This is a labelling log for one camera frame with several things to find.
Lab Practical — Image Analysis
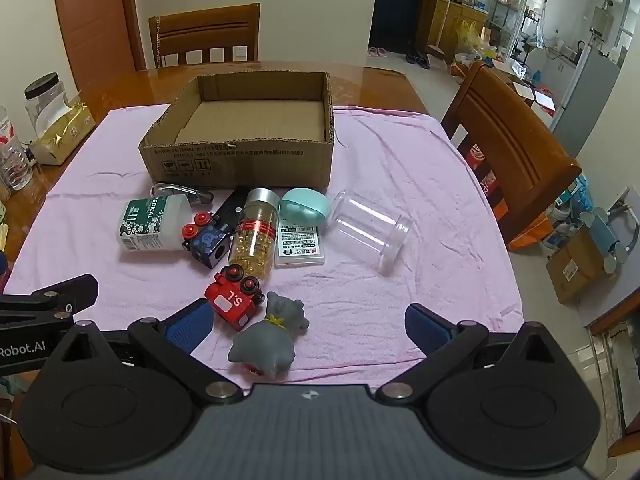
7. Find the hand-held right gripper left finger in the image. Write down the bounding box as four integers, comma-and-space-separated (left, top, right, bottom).
44, 299, 242, 407

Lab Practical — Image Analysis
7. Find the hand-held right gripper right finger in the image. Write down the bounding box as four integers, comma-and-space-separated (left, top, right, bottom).
376, 302, 573, 405

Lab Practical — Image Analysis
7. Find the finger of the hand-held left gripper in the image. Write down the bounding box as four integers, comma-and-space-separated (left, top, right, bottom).
0, 274, 99, 328

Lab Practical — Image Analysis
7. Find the red toy train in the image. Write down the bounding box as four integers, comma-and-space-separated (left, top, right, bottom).
205, 265, 266, 331

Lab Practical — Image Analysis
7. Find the grey elephant toy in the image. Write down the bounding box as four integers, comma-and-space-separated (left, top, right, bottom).
227, 291, 308, 377

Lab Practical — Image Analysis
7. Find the dark blue toy truck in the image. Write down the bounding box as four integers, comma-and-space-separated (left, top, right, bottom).
181, 212, 235, 268

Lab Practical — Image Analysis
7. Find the white bottle with green label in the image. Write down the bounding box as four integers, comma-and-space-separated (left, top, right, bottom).
116, 195, 193, 252

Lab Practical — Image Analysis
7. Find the clear plastic jar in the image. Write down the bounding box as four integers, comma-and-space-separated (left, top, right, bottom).
327, 190, 413, 276

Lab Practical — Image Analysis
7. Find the cardboard box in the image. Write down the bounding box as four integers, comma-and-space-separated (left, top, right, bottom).
138, 71, 336, 193

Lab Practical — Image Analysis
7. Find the pink cloth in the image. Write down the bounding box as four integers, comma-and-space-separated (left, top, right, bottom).
2, 105, 526, 396

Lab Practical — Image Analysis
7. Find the capsule bottle with silver cap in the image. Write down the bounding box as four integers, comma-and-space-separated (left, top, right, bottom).
228, 187, 281, 281

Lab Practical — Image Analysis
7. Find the black power bank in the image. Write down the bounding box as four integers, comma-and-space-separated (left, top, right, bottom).
212, 189, 249, 233

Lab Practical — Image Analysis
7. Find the clear labelled card pack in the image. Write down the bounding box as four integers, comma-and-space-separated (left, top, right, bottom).
275, 217, 327, 267

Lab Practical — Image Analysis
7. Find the clear water bottle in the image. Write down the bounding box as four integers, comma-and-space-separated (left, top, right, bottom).
0, 105, 33, 191

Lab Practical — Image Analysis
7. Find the gold tissue pack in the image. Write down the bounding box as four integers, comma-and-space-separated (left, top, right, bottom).
27, 102, 97, 166

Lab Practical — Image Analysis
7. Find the closed brown carton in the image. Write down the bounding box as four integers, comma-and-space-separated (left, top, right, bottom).
545, 225, 608, 306

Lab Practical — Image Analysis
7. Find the mint green case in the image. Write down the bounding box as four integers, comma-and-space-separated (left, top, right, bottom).
278, 187, 332, 233

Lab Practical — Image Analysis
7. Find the red carton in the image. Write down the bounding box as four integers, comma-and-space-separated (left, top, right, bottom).
462, 140, 506, 211

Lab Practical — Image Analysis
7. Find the clear jar with black lid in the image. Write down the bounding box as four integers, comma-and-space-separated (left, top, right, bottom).
24, 72, 71, 133

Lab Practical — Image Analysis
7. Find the wooden chair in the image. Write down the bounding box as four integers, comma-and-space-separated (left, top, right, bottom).
441, 60, 583, 251
148, 3, 261, 69

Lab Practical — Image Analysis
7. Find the open floor carton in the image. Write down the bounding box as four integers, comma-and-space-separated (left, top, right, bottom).
492, 57, 557, 111

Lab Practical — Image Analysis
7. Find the wooden door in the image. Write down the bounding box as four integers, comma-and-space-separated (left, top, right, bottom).
50, 0, 146, 91

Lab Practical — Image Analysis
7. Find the grey refrigerator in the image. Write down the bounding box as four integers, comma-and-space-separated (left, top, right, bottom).
550, 42, 628, 161

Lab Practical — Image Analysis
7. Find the yellow plastic bag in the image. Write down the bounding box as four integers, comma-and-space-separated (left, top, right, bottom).
452, 20, 481, 56

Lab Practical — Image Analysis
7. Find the wooden cabinet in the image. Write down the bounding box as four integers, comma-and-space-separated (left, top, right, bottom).
427, 0, 491, 53

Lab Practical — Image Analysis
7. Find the dark blue door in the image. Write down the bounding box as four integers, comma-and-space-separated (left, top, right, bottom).
370, 0, 438, 51

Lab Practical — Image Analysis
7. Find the wall water heater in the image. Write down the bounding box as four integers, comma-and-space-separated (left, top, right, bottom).
590, 0, 615, 36

